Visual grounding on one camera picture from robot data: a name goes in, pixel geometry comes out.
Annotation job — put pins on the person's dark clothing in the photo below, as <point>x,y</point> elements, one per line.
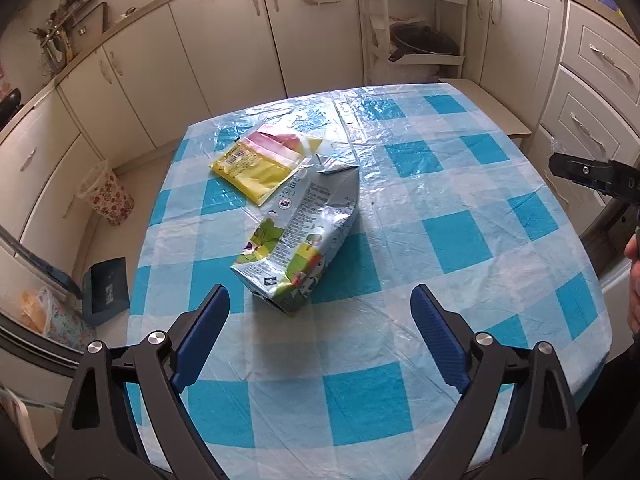
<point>615,410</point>

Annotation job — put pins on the floral cloth bag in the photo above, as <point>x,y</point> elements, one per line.
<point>70,327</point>

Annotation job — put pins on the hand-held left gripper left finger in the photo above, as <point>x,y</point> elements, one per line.
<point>202,340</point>

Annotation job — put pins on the dark frying pan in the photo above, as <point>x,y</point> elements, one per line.
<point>425,40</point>

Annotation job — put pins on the person's right hand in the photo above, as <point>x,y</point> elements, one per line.
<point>636,290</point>

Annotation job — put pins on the cream kitchen cabinets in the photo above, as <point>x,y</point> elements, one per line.
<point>225,50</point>

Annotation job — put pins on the blue dustpan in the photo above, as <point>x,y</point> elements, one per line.
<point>107,290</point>

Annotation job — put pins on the plastic bag with orange contents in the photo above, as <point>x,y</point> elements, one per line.
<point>35,310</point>

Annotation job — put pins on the crushed drink carton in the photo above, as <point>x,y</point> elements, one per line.
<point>300,225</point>

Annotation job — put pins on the yellow and pink packet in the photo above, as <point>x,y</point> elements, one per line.
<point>250,165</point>

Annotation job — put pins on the floral waste bin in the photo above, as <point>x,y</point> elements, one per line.
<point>112,200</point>

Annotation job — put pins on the black wok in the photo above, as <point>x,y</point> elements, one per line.
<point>9,107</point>

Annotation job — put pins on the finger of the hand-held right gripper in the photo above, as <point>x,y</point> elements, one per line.
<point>575,169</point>

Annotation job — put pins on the blue checkered tablecloth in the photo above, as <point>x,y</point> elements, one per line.
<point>450,240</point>

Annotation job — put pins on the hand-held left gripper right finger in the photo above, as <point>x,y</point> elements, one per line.
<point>440,340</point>

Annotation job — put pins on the kitchen utensil holder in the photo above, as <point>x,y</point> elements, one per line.
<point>55,45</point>

